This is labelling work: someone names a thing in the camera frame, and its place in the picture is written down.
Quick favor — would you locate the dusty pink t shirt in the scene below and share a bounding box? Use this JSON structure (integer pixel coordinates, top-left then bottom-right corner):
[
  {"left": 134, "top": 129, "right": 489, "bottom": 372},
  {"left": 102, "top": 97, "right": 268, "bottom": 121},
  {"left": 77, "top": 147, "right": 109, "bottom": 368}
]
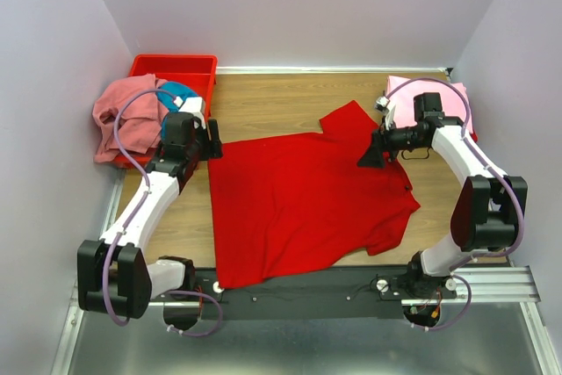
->
[{"left": 92, "top": 74, "right": 166, "bottom": 163}]

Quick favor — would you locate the red t shirt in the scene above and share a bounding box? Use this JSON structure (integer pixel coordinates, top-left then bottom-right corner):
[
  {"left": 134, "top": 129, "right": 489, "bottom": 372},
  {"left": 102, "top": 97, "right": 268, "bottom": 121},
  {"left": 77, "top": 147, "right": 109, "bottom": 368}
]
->
[{"left": 208, "top": 102, "right": 419, "bottom": 289}]

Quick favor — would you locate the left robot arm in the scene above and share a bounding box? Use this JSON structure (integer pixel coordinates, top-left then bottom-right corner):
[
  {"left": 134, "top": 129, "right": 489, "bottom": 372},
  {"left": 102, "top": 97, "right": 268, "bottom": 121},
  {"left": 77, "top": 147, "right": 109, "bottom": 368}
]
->
[{"left": 77, "top": 112, "right": 223, "bottom": 326}]

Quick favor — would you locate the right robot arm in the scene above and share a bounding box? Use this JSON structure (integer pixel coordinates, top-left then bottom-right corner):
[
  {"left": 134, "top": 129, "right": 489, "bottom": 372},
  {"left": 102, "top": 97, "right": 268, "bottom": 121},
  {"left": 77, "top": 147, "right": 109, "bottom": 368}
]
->
[{"left": 357, "top": 92, "right": 528, "bottom": 299}]

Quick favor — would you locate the blue t shirt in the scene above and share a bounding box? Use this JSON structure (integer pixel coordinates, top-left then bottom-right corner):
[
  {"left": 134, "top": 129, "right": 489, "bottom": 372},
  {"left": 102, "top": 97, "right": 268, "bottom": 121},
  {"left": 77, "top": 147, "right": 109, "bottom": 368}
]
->
[{"left": 156, "top": 82, "right": 199, "bottom": 138}]

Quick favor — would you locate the red plastic bin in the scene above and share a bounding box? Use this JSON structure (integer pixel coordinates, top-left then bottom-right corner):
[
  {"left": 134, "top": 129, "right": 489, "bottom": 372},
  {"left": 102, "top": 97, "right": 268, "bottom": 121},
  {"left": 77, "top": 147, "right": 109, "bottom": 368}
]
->
[{"left": 128, "top": 54, "right": 218, "bottom": 166}]

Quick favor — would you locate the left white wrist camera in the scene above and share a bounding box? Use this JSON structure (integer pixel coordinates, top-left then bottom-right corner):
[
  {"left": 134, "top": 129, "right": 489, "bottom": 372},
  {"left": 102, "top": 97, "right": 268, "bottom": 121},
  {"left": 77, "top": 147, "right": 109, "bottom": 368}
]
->
[{"left": 171, "top": 96, "right": 205, "bottom": 126}]

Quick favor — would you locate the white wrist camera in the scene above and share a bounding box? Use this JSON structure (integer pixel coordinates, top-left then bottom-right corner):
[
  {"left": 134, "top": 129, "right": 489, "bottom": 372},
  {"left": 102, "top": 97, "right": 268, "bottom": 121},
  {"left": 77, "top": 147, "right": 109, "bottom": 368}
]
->
[
  {"left": 374, "top": 96, "right": 396, "bottom": 130},
  {"left": 171, "top": 96, "right": 205, "bottom": 126}
]

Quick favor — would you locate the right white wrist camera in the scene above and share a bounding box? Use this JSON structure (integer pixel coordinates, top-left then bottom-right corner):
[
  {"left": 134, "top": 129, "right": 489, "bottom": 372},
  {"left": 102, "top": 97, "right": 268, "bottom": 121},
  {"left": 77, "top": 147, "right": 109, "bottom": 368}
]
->
[{"left": 374, "top": 96, "right": 396, "bottom": 130}]

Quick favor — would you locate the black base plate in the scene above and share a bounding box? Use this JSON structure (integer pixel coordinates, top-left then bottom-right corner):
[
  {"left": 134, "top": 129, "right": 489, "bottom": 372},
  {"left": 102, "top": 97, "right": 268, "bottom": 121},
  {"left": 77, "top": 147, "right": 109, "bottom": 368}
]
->
[{"left": 144, "top": 263, "right": 458, "bottom": 322}]

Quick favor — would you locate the aluminium frame rail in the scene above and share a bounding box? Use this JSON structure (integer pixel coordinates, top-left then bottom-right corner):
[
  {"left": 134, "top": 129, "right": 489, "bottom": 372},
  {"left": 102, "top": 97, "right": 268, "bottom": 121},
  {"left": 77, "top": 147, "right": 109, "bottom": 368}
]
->
[{"left": 48, "top": 172, "right": 562, "bottom": 375}]

